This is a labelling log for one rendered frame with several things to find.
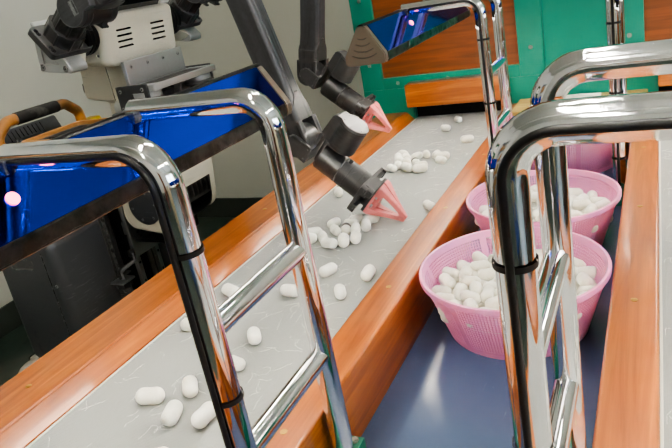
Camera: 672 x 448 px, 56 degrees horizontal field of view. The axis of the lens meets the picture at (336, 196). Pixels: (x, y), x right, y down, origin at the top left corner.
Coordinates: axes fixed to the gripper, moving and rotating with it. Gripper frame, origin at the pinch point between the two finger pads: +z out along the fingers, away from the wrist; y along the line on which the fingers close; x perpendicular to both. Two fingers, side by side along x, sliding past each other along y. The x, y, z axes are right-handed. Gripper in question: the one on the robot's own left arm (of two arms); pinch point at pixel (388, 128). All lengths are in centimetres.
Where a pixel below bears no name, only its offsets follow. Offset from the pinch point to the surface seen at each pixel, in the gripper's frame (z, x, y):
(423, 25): -3.5, -30.6, -13.1
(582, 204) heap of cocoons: 42, -26, -33
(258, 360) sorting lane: 15, -3, -88
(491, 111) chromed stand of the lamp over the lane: 18.8, -25.1, -16.8
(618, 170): 45, -30, -17
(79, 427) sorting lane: 3, 7, -105
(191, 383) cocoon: 10, -2, -96
